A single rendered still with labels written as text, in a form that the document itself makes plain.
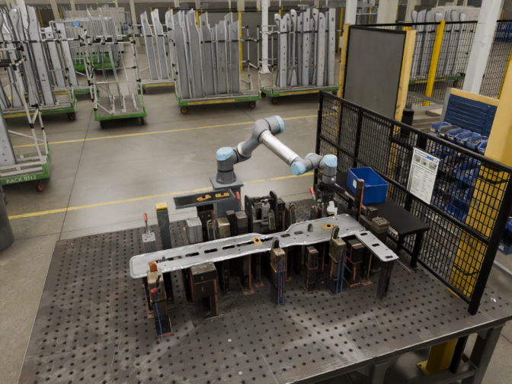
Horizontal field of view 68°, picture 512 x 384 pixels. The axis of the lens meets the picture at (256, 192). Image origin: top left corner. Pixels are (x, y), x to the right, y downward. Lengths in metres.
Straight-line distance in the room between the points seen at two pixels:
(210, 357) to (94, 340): 0.62
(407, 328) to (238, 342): 0.89
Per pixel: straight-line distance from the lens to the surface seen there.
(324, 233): 2.30
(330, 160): 2.12
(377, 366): 2.22
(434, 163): 2.37
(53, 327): 2.40
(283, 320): 2.16
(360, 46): 4.72
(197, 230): 2.20
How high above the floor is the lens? 2.24
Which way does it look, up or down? 27 degrees down
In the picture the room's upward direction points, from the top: 1 degrees counter-clockwise
